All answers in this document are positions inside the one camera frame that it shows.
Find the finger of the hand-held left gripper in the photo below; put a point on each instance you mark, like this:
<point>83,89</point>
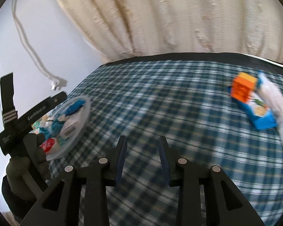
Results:
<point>59,98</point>

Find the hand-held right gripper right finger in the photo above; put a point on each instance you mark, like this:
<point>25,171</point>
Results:
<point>164,160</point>

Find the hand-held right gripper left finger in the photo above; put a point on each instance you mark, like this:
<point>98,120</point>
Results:
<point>121,160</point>

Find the blue snack packet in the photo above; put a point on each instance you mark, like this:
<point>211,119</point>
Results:
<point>74,107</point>
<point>261,117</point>

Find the white cardboard box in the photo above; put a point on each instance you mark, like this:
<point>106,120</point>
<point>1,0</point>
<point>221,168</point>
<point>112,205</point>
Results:
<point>72,124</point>

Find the clear plastic round basin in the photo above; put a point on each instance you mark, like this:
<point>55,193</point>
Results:
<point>83,120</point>

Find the red glue packet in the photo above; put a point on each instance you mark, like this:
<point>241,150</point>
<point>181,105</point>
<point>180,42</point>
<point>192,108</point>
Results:
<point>49,146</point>

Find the person's left forearm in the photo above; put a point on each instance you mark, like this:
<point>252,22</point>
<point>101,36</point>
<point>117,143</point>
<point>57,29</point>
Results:
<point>11,202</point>

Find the person's left hand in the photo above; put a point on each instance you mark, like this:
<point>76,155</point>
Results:
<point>18,169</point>

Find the plaid tablecloth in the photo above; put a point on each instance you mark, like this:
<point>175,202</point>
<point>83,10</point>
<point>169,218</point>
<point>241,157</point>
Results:
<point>155,98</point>

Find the orange toy block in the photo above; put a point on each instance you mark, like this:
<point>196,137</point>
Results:
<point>243,87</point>

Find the white plastic packet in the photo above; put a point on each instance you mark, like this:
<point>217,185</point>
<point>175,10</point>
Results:
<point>273,98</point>

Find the beige patterned curtain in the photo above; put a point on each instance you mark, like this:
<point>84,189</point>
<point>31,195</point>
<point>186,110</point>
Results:
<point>179,16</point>

